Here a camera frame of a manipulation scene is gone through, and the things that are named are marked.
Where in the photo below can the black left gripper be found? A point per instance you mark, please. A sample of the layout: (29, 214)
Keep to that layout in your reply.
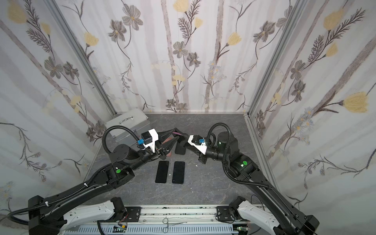
(161, 148)

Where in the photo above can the pink phone case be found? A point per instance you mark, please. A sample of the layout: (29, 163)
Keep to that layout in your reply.
(168, 145)

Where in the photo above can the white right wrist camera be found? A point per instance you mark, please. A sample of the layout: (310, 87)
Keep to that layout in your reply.
(198, 143)

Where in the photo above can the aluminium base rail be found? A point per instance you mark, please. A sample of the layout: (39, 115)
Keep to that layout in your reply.
(145, 214)

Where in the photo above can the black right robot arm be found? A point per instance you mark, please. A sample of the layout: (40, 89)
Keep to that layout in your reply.
(278, 216)

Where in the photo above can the white slotted cable duct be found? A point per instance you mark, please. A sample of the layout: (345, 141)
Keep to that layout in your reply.
(184, 229)

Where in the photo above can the black phone case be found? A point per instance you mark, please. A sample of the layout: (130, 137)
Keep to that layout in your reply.
(180, 149)

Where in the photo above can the silver aluminium case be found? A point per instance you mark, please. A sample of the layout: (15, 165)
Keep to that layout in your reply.
(135, 119)

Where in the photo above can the steel forceps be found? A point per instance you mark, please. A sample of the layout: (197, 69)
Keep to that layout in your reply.
(167, 224)

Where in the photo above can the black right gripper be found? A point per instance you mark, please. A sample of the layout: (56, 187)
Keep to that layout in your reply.
(195, 148)

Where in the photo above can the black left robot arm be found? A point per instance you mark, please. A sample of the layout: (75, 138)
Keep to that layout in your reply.
(54, 214)

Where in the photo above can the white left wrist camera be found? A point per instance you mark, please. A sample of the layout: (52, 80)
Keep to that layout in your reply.
(148, 140)

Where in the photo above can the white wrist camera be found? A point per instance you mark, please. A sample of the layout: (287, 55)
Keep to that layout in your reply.
(198, 143)
(148, 140)

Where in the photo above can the black phone with silver edge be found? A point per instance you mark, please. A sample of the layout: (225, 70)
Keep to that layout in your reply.
(162, 172)

